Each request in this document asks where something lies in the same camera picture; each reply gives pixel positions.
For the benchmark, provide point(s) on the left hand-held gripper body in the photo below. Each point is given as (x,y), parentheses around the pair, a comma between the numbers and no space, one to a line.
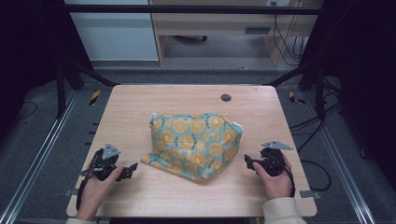
(104,161)

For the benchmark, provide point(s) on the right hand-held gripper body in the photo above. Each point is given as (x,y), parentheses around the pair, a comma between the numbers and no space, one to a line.
(274,161)

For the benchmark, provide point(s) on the green orange-print cloth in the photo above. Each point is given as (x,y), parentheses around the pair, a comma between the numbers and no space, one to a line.
(194,146)

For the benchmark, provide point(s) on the person's right hand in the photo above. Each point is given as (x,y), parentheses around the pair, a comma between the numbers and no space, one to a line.
(275,185)

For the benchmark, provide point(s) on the person's left hand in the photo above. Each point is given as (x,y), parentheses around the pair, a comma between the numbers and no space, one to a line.
(93,193)

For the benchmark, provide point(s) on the grey round table grommet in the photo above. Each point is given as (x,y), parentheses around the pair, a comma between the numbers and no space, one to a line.
(226,97)

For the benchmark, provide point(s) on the yellow black tape strip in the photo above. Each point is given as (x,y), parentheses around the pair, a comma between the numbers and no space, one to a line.
(295,98)
(95,97)

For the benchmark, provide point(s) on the black metal stand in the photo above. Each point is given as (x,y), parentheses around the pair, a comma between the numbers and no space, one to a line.
(320,93)
(61,93)

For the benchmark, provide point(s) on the black curtain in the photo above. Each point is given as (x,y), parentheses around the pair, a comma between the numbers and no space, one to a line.
(28,46)
(364,77)

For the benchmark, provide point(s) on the white cabinet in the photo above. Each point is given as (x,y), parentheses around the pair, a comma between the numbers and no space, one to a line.
(115,37)

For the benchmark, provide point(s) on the grey table bracket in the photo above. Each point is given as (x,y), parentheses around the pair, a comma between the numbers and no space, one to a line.
(309,194)
(70,192)

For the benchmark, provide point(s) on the aluminium floor rail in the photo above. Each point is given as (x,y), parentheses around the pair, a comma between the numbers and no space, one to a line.
(342,161)
(37,158)

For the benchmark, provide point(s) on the black horizontal frame bar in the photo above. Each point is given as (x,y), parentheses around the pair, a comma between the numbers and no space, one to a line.
(186,9)

